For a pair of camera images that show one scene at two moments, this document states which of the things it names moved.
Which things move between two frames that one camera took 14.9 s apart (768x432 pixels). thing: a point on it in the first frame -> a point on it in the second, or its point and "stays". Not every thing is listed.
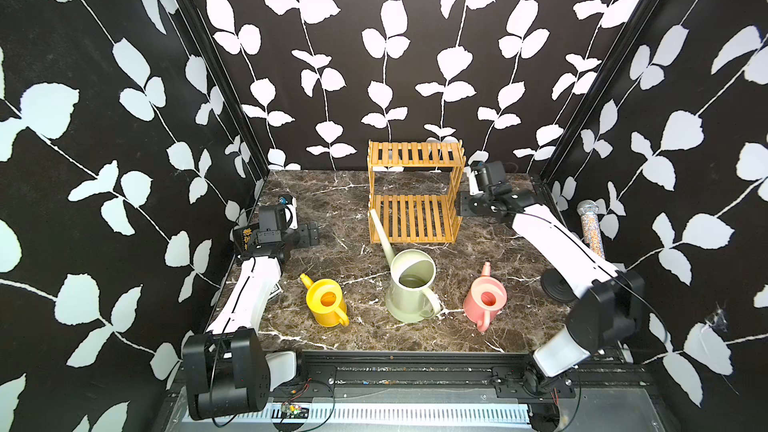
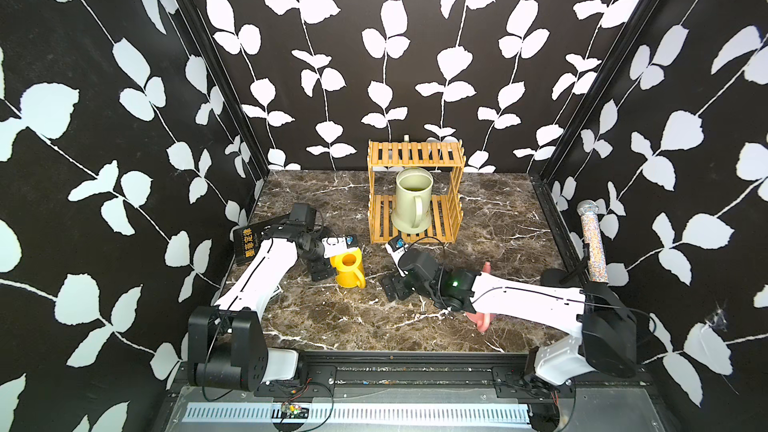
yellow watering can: x=325 y=301 -> x=349 y=269
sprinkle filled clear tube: x=588 y=210 stays
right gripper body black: x=475 y=205 -> x=403 y=288
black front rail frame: x=438 y=392 stays
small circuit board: x=294 y=411 stays
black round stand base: x=556 y=287 stays
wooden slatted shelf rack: x=418 y=219 stays
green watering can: x=412 y=271 -> x=412 y=214
